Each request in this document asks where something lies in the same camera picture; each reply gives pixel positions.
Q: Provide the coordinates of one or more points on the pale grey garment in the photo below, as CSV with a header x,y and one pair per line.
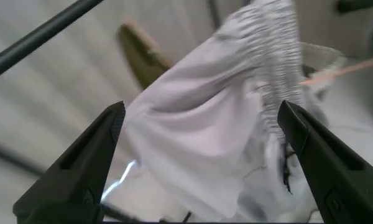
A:
x,y
199,124

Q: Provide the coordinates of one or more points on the black clothes rack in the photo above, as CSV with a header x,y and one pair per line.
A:
x,y
34,37

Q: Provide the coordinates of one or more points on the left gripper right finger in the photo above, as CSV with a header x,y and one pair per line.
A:
x,y
345,180

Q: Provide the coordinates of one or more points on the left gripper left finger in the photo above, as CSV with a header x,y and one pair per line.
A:
x,y
74,180

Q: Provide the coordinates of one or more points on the pink clothes hanger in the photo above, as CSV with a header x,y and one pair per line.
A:
x,y
345,70

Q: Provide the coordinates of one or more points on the green long-sleeved shirt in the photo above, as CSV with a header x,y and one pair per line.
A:
x,y
143,59

